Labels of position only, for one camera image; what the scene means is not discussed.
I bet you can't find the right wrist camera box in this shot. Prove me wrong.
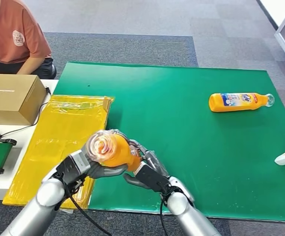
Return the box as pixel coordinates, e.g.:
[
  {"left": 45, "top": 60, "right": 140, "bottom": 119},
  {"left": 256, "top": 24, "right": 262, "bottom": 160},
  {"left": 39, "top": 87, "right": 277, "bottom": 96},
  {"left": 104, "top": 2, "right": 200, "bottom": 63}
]
[{"left": 133, "top": 161, "right": 170, "bottom": 194}]

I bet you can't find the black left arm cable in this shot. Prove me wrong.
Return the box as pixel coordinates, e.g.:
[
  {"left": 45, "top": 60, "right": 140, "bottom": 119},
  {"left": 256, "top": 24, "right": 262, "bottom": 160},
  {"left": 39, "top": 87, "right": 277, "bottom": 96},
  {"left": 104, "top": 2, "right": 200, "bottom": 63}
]
[{"left": 54, "top": 174, "right": 112, "bottom": 236}]

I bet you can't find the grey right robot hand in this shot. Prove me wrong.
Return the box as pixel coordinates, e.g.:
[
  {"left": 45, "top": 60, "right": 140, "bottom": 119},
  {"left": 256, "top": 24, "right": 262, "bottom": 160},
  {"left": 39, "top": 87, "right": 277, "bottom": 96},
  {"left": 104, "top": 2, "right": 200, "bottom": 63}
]
[{"left": 123, "top": 139, "right": 169, "bottom": 190}]

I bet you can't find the brown cardboard box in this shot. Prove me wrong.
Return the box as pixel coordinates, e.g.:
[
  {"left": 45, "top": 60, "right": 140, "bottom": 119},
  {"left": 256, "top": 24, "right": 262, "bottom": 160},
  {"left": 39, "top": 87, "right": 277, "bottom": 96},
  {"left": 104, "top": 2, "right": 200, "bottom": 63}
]
[{"left": 0, "top": 74, "right": 48, "bottom": 126}]

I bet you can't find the person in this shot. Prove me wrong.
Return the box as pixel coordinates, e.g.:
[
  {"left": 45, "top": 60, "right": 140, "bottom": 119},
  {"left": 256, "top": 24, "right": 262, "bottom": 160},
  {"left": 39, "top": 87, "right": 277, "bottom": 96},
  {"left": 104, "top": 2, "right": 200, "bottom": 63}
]
[{"left": 0, "top": 0, "right": 57, "bottom": 80}]

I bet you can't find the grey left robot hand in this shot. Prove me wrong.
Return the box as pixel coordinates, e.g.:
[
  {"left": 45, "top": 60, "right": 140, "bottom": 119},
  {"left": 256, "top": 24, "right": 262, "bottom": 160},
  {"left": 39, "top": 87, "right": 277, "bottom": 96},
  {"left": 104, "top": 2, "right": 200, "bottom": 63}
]
[{"left": 84, "top": 147, "right": 129, "bottom": 180}]

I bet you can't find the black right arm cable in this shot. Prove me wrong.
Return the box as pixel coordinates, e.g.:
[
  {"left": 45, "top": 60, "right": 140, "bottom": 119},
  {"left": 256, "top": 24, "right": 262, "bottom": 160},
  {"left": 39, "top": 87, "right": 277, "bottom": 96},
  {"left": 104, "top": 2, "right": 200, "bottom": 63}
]
[{"left": 159, "top": 188, "right": 173, "bottom": 236}]

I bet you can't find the white table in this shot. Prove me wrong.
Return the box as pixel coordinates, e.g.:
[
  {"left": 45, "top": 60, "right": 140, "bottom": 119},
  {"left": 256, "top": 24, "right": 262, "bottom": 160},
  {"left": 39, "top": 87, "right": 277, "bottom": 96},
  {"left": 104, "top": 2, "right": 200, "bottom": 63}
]
[{"left": 0, "top": 77, "right": 60, "bottom": 201}]

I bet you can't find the orange detergent bottle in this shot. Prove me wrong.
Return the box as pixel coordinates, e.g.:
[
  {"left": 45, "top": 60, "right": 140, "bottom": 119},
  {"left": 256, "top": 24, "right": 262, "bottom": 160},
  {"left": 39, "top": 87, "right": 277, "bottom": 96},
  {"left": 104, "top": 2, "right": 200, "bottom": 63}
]
[
  {"left": 85, "top": 129, "right": 143, "bottom": 173},
  {"left": 209, "top": 92, "right": 275, "bottom": 114}
]

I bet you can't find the thin black cable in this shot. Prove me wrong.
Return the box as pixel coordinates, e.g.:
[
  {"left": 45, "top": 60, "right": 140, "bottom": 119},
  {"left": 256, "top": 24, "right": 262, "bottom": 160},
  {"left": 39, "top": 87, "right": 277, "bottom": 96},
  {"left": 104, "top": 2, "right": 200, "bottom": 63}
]
[{"left": 0, "top": 87, "right": 51, "bottom": 139}]

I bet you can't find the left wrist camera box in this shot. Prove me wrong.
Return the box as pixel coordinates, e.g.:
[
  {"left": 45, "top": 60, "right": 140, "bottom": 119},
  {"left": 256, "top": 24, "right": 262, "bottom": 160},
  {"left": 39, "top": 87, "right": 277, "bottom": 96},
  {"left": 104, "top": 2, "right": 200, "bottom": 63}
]
[{"left": 55, "top": 149, "right": 92, "bottom": 186}]

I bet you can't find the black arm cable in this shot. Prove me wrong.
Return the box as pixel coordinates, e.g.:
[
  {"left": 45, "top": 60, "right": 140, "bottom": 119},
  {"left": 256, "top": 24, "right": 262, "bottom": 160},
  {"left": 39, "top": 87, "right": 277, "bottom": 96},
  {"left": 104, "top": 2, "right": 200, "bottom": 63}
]
[
  {"left": 54, "top": 174, "right": 112, "bottom": 236},
  {"left": 159, "top": 188, "right": 173, "bottom": 236}
]

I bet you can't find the yellow plastic bag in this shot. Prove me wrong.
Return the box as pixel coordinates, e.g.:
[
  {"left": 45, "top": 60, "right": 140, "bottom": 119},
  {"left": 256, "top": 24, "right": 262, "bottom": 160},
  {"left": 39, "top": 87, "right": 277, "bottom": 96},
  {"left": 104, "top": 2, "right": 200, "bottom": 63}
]
[{"left": 2, "top": 94, "right": 115, "bottom": 210}]

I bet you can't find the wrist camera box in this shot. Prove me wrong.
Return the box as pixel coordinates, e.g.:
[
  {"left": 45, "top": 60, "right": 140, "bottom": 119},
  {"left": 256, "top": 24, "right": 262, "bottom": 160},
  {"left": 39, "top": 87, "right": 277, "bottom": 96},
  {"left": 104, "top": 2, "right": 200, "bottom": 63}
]
[
  {"left": 133, "top": 161, "right": 170, "bottom": 194},
  {"left": 55, "top": 149, "right": 92, "bottom": 186}
]

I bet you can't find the green mat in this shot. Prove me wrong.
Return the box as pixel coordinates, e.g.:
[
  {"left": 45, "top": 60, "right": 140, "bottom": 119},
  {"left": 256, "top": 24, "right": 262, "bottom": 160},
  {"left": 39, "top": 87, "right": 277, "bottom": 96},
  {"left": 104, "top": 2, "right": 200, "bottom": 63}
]
[{"left": 54, "top": 61, "right": 285, "bottom": 223}]

